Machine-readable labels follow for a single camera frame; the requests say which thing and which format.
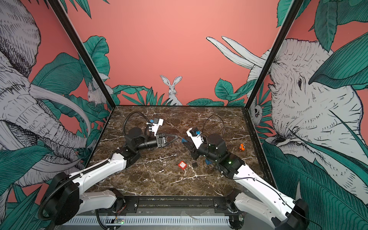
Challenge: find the red safety padlock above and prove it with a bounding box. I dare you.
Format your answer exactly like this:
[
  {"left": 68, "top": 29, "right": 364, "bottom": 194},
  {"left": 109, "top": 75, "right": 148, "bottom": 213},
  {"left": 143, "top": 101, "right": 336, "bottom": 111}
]
[{"left": 178, "top": 161, "right": 188, "bottom": 170}]

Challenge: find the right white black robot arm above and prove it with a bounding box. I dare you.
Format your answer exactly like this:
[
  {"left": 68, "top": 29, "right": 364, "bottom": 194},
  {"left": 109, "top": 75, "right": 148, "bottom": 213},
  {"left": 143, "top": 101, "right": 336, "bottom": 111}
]
[{"left": 182, "top": 128, "right": 310, "bottom": 230}]

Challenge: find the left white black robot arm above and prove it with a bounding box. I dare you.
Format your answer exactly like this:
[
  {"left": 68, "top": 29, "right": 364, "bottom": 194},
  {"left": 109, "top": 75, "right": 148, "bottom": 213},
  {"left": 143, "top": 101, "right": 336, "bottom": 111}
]
[{"left": 37, "top": 127, "right": 178, "bottom": 225}]

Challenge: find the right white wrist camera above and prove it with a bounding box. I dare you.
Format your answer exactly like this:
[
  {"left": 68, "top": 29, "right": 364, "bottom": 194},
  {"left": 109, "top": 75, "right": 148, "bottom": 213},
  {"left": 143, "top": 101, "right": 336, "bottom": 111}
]
[{"left": 186, "top": 127, "right": 204, "bottom": 149}]

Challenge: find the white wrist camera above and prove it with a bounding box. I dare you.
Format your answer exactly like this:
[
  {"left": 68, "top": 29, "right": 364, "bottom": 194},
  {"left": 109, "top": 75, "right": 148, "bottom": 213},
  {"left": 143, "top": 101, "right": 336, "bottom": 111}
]
[
  {"left": 147, "top": 118, "right": 164, "bottom": 137},
  {"left": 186, "top": 127, "right": 204, "bottom": 149}
]

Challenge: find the left black corrugated cable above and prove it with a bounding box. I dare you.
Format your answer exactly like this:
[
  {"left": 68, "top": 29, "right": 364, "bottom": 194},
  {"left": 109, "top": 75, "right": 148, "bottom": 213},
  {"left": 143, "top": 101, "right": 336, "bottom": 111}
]
[{"left": 123, "top": 111, "right": 150, "bottom": 136}]

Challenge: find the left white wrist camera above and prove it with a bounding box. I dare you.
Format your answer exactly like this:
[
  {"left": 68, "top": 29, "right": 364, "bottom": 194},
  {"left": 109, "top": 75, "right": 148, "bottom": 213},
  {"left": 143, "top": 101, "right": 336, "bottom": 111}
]
[{"left": 147, "top": 118, "right": 164, "bottom": 137}]

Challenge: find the black mounting rail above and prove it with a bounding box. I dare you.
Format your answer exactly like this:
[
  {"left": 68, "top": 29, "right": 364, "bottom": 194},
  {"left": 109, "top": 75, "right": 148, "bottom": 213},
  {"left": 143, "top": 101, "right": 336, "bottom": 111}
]
[{"left": 58, "top": 196, "right": 291, "bottom": 215}]

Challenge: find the white slotted cable duct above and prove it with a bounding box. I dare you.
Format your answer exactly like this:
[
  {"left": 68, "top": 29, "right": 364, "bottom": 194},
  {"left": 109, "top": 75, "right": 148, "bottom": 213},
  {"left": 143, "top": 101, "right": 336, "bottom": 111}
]
[{"left": 62, "top": 216, "right": 231, "bottom": 226}]

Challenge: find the left black frame post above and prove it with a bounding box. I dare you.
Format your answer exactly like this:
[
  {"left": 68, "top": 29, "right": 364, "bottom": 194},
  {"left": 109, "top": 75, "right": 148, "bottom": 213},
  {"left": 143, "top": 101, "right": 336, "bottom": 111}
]
[{"left": 48, "top": 0, "right": 116, "bottom": 110}]

